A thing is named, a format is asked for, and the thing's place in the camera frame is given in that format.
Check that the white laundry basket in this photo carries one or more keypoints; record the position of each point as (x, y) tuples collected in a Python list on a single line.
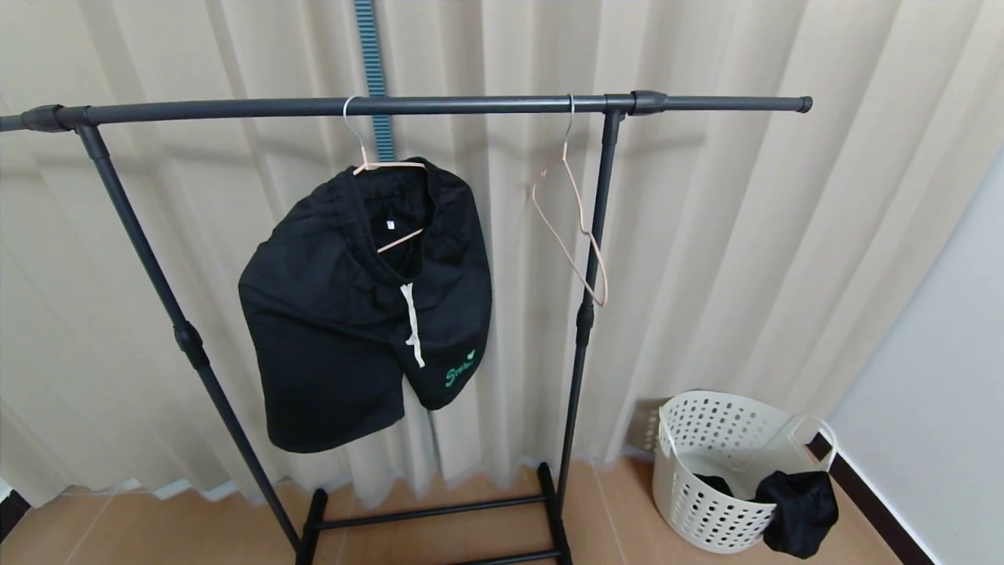
[(706, 510)]

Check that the beige curtain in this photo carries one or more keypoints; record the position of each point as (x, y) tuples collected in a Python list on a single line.
[(784, 235)]

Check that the pink clothes hanger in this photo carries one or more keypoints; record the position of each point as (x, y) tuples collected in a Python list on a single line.
[(580, 220), (388, 165)]

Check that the black shorts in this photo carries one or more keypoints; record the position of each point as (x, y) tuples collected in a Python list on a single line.
[(329, 337)]

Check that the black clothes rack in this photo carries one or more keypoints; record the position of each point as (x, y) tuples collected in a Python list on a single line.
[(471, 103)]

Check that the black garment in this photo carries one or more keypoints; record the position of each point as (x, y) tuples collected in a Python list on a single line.
[(800, 510)]

